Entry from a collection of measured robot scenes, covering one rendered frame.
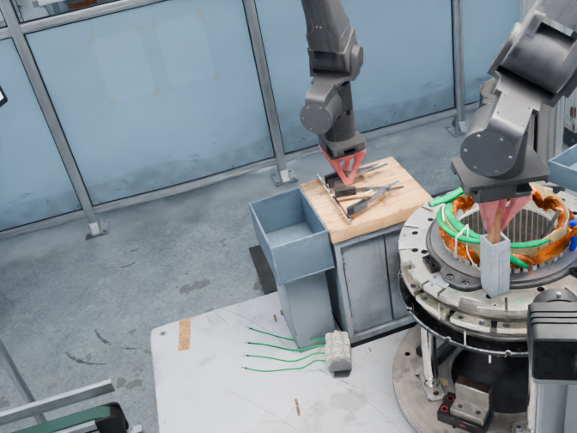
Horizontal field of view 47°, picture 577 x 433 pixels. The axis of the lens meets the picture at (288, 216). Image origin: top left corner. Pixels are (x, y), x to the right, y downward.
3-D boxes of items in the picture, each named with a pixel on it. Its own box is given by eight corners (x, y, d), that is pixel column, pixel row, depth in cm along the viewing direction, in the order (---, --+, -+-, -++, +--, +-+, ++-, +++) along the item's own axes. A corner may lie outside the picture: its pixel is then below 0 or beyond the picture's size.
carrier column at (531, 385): (531, 438, 104) (535, 344, 93) (522, 426, 106) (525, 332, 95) (544, 433, 105) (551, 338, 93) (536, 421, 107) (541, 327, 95)
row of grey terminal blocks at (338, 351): (353, 377, 124) (350, 361, 121) (328, 379, 124) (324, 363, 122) (350, 339, 132) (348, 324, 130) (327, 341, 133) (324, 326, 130)
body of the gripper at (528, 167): (549, 186, 78) (558, 133, 73) (465, 200, 78) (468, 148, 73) (529, 156, 83) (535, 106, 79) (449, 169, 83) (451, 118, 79)
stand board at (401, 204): (332, 244, 115) (331, 233, 114) (300, 194, 131) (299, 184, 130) (436, 211, 118) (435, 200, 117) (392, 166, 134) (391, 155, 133)
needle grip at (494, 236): (495, 251, 86) (496, 215, 83) (484, 246, 87) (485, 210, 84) (502, 246, 87) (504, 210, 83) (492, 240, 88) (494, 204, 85)
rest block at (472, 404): (460, 395, 111) (459, 374, 108) (493, 406, 108) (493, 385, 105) (450, 414, 108) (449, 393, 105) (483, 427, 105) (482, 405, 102)
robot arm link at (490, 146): (593, 54, 69) (519, 16, 69) (582, 109, 61) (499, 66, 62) (530, 137, 77) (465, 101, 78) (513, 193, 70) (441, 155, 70)
